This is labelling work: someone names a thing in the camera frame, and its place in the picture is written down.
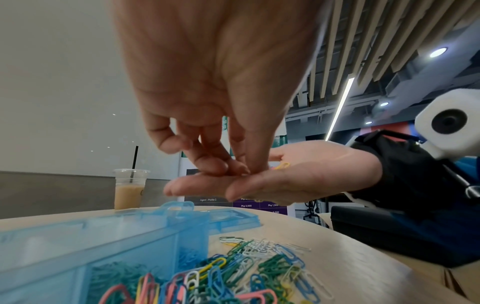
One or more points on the blue compartment organizer box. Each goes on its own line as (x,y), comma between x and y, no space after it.
(90,243)

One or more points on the person's left hand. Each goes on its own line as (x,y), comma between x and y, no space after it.
(217,65)

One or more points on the white wall board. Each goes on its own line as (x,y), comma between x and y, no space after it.
(60,89)

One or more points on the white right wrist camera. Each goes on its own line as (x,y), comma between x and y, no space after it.
(450,122)

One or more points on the yellow paper clip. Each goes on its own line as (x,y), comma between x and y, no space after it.
(280,166)

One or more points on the pile of coloured paper clips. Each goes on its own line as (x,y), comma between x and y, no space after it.
(247,273)

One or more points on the bunch of green paper clips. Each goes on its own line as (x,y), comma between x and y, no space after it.
(116,279)

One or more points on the iced coffee plastic cup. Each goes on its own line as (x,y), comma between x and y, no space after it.
(129,193)

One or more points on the round wooden table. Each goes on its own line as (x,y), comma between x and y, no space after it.
(375,273)

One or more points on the standing poster banner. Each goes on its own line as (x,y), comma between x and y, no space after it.
(259,205)

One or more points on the black drinking straw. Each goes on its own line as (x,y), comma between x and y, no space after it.
(135,157)

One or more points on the ceiling light strip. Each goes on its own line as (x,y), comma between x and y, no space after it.
(340,110)

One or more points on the person's right hand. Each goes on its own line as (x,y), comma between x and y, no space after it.
(300,172)

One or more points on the wooden slat partition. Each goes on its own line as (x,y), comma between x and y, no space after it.
(375,35)

